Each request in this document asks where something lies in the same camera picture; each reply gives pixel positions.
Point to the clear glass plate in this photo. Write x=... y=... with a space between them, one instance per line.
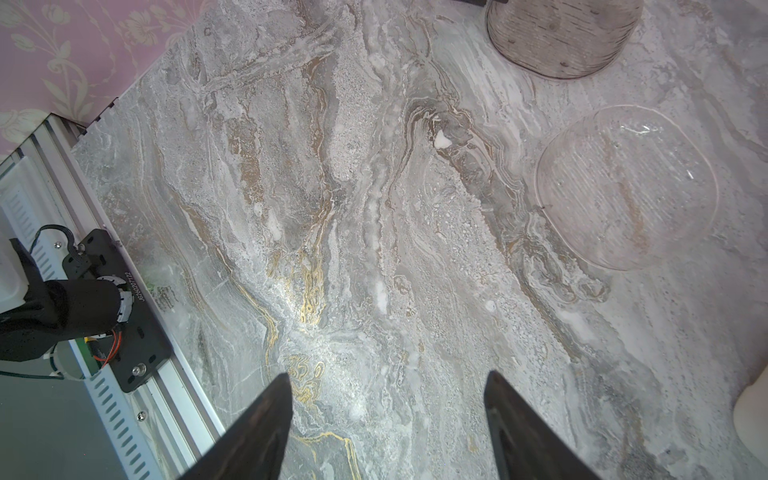
x=626 y=188

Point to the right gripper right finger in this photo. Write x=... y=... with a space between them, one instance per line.
x=524 y=446

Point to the grey smoked glass plate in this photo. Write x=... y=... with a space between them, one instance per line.
x=562 y=39

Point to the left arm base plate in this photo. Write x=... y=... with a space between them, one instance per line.
x=144 y=344

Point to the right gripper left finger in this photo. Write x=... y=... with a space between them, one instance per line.
x=255 y=444

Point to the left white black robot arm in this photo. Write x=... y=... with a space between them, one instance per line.
x=59 y=310

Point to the aluminium mounting rail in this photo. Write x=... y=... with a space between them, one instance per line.
x=162 y=428

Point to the white plastic bin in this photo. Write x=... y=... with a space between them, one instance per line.
x=750 y=416

